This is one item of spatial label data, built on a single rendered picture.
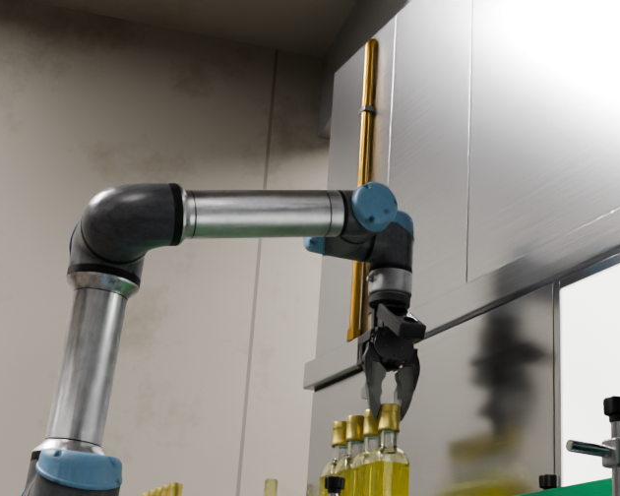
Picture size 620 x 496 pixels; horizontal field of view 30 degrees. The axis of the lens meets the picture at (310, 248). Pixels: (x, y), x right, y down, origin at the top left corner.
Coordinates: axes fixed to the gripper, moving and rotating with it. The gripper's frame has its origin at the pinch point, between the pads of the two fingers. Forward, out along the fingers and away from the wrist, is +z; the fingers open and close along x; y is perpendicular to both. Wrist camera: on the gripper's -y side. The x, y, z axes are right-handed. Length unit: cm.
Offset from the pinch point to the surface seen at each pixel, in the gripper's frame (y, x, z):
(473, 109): 1, -15, -59
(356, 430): 9.7, 1.9, 1.8
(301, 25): 255, -56, -228
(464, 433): -2.9, -12.1, 2.6
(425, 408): 10.0, -10.9, -3.7
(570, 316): -31.2, -15.1, -10.4
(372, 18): 202, -69, -205
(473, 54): 2, -15, -71
